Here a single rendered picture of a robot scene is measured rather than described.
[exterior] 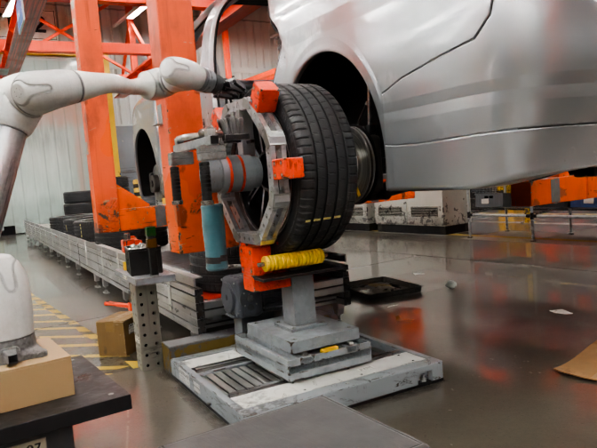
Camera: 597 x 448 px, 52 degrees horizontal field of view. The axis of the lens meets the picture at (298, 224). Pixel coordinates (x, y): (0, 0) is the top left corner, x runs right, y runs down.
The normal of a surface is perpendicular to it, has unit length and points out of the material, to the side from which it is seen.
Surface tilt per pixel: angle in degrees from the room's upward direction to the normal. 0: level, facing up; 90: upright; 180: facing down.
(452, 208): 90
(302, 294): 90
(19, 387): 90
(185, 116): 90
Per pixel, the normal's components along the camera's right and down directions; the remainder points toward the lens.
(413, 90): -0.88, 0.11
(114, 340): -0.29, 0.10
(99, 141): 0.47, 0.04
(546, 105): 0.03, 0.33
